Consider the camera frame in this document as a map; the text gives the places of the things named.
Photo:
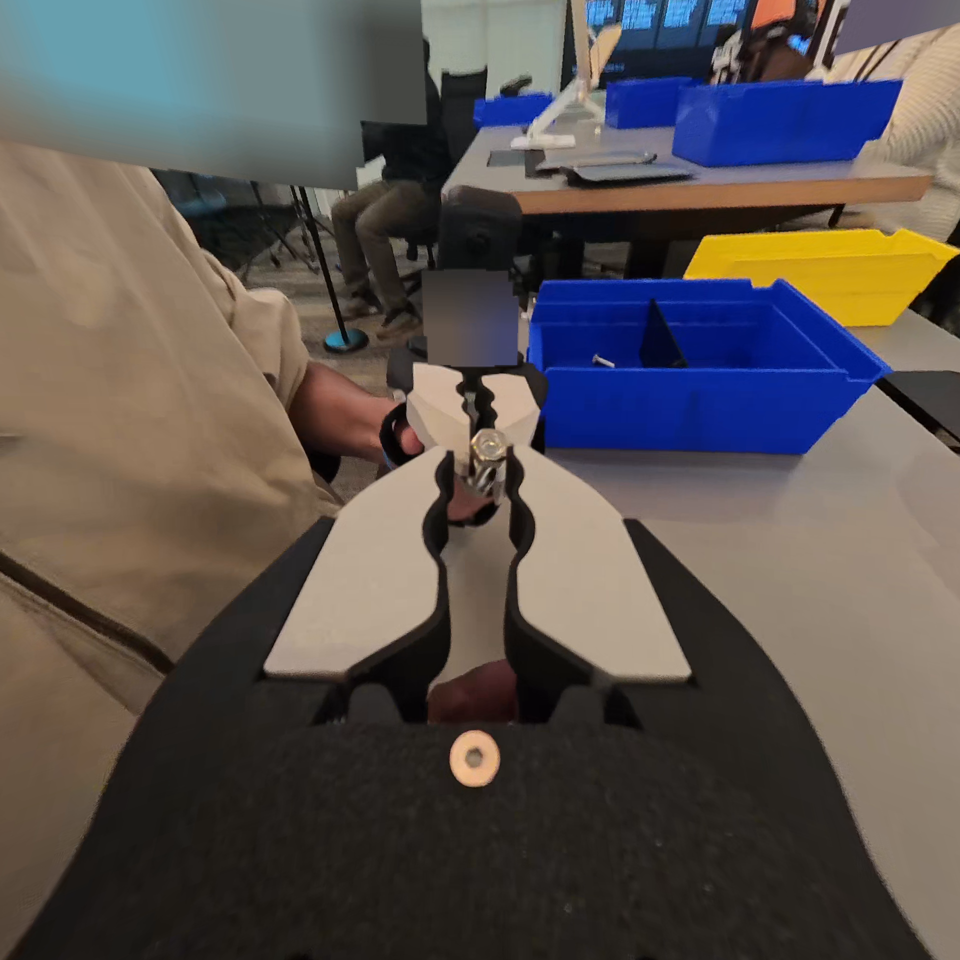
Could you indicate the yellow storage bin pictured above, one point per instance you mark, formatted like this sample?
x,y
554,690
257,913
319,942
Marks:
x,y
825,270

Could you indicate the brown wooden desk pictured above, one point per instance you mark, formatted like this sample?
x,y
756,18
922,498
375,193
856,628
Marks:
x,y
720,192

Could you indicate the person's left hand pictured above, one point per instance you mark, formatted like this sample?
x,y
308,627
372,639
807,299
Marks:
x,y
411,444

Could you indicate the blue divided storage bin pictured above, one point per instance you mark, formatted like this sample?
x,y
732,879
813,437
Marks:
x,y
705,398

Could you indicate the silver bolt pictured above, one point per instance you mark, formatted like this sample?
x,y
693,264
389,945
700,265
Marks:
x,y
483,480
602,360

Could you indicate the small blue storage bin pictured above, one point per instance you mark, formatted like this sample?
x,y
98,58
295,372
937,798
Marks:
x,y
645,105
513,110

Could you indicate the black light stand pole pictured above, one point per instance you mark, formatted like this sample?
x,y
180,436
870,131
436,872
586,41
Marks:
x,y
323,270

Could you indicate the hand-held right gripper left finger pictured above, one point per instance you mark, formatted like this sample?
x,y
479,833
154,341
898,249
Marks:
x,y
353,600

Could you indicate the computer monitor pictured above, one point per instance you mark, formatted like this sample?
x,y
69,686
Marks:
x,y
660,38

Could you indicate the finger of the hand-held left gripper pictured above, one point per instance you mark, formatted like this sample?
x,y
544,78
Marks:
x,y
518,413
438,405

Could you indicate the dark flat tablet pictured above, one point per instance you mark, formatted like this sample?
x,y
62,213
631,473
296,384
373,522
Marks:
x,y
630,168
923,402

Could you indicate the person's left forearm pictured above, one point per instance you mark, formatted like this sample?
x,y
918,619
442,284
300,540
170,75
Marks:
x,y
338,413

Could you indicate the person's right hand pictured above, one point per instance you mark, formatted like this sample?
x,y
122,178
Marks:
x,y
473,698

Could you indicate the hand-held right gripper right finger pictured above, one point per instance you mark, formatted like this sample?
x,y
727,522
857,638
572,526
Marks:
x,y
600,600

